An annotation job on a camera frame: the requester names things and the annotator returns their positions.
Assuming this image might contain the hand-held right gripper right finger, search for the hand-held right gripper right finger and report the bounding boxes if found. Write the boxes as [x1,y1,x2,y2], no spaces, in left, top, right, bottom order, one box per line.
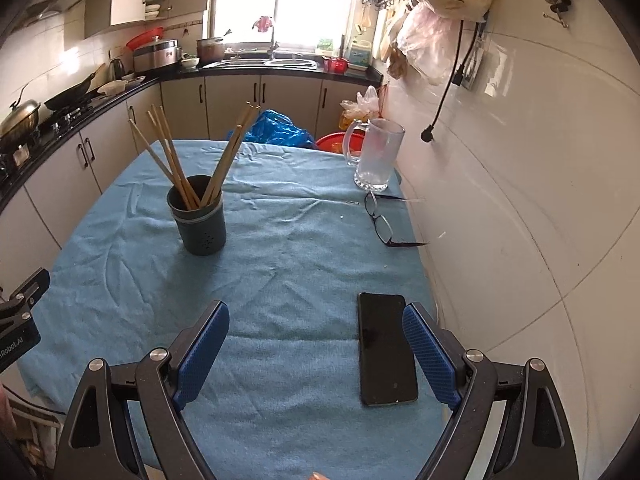
[402,302,581,480]

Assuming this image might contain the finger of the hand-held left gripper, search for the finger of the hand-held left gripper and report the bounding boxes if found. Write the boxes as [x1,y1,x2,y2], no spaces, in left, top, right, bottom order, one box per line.
[0,269,51,328]

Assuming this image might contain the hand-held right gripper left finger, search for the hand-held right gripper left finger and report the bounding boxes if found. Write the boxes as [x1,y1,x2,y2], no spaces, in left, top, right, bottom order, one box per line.
[52,301,231,480]

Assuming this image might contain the dark grey utensil holder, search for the dark grey utensil holder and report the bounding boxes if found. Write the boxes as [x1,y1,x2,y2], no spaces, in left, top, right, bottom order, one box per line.
[166,175,227,257]

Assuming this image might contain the wooden chopstick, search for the wooden chopstick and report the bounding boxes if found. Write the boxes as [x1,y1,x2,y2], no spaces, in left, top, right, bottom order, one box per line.
[146,110,196,209]
[201,101,249,207]
[152,105,199,209]
[127,119,193,210]
[159,104,202,208]
[211,104,261,205]
[206,102,255,207]

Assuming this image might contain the black smartphone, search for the black smartphone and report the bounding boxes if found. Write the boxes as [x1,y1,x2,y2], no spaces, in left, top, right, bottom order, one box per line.
[357,292,420,407]

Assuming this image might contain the blue table cloth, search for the blue table cloth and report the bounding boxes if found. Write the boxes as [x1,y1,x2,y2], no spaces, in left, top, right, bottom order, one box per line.
[17,139,451,480]

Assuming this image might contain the dark framed eyeglasses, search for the dark framed eyeglasses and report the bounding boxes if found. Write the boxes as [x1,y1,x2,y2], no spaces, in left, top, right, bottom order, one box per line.
[363,190,430,249]

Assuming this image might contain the steel wok with lid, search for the steel wok with lid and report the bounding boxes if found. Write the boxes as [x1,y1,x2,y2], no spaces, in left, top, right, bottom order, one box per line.
[0,85,42,148]

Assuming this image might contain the gas stove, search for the gas stove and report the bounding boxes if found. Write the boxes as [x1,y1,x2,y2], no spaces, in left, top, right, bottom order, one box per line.
[35,102,96,136]

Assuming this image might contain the black frying pan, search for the black frying pan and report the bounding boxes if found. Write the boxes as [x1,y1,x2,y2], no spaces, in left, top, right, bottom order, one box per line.
[44,71,97,111]

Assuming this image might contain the glass mug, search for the glass mug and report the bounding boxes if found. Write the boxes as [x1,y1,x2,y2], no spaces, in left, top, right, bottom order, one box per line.
[342,117,407,192]

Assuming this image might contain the red basin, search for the red basin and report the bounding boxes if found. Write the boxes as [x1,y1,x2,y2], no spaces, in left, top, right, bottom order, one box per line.
[315,132,363,156]

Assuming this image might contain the blue plastic bag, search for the blue plastic bag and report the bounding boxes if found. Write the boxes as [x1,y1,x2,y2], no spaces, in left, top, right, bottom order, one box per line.
[227,109,318,150]

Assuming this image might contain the yellow white plastic bag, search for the yellow white plastic bag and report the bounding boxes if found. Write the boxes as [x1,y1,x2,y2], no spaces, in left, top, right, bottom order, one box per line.
[340,85,381,131]

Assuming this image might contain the steel rice cooker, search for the steel rice cooker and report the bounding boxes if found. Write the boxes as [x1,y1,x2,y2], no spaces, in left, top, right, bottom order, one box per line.
[132,39,182,73]

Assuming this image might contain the steel sink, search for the steel sink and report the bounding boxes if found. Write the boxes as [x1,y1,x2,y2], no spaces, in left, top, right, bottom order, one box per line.
[202,57,318,71]

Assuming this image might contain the black kitchen countertop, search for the black kitchen countertop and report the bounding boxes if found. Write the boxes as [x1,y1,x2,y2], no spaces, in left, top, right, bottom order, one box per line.
[0,62,385,211]

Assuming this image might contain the steel cooking pot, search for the steel cooking pot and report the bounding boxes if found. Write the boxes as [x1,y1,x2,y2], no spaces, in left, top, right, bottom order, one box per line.
[196,30,232,65]

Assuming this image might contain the brown hanging bag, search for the brown hanging bag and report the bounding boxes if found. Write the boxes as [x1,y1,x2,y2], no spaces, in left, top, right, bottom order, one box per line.
[380,10,416,81]

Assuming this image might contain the upper kitchen cabinet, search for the upper kitchen cabinet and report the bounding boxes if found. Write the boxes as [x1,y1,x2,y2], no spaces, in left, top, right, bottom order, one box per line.
[82,0,213,41]

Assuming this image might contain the pale hanging plastic bag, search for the pale hanging plastic bag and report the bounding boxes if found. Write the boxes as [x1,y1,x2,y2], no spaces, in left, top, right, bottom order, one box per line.
[397,2,463,86]

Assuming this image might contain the green white container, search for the green white container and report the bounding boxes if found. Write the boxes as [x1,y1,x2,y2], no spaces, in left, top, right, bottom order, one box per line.
[347,37,373,70]

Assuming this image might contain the kitchen window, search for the kitchen window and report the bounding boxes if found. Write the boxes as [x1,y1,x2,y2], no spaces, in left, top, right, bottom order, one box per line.
[212,0,361,53]

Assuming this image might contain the black power cable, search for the black power cable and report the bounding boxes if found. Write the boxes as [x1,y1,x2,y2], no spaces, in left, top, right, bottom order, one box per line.
[420,19,478,145]

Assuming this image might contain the wall socket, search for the wall socket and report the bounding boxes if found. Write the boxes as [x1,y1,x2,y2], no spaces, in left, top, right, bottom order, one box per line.
[462,35,487,92]

